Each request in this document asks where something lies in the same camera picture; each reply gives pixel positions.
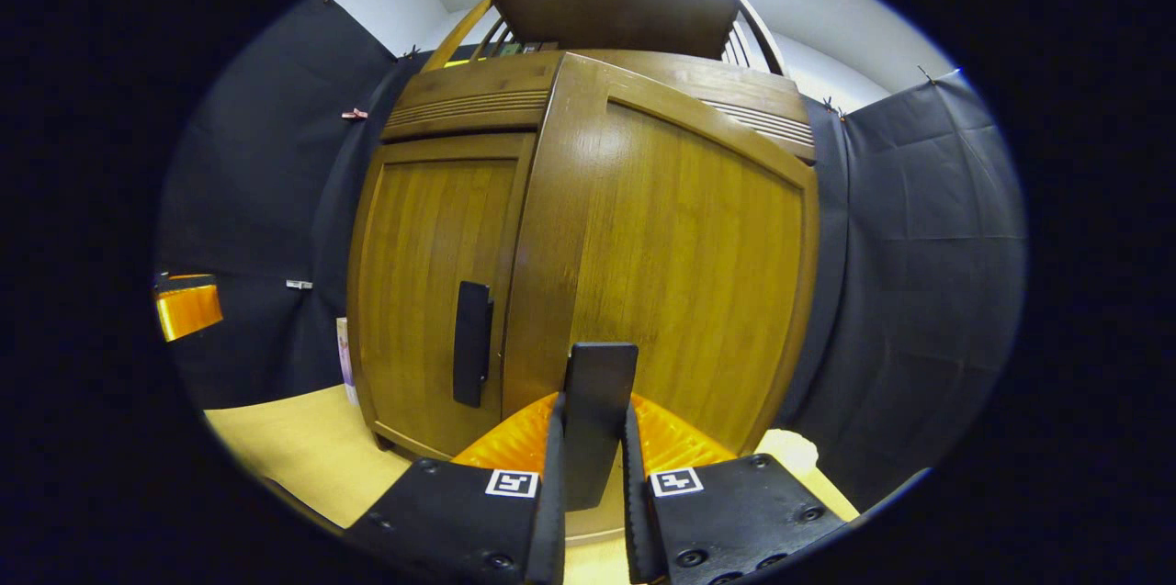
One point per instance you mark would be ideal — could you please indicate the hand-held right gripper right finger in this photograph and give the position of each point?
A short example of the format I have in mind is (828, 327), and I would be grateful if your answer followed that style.
(735, 511)

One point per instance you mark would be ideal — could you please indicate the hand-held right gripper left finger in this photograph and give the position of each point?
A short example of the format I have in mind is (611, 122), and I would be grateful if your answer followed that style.
(459, 521)

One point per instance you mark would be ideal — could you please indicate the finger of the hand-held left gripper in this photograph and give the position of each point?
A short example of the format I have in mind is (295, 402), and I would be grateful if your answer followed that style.
(188, 311)

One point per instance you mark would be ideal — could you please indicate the wooden cabinet door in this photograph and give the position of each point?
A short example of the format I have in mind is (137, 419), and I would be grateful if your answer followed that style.
(680, 254)
(423, 273)

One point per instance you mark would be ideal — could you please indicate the wooden double-door shoe cabinet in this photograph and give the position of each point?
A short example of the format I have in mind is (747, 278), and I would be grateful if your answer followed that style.
(625, 11)

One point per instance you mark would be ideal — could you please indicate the wooden cabinet drawer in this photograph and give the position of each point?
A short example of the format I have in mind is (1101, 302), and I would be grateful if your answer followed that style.
(469, 98)

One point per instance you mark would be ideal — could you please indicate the white card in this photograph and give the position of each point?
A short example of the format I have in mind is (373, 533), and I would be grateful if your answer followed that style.
(347, 365)

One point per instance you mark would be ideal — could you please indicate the red clip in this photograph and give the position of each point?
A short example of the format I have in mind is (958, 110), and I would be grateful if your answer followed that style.
(354, 114)

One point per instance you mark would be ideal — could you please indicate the black backdrop cloth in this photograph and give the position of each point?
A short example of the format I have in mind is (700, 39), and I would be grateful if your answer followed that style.
(919, 291)

